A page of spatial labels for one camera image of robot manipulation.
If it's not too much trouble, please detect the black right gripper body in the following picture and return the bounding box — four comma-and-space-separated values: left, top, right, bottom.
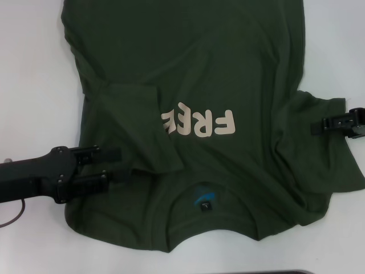
350, 107, 365, 140

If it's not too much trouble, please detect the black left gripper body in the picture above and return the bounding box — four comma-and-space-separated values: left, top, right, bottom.
0, 145, 80, 205

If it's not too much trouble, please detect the dark green printed t-shirt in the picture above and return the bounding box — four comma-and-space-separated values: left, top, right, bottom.
61, 0, 364, 246

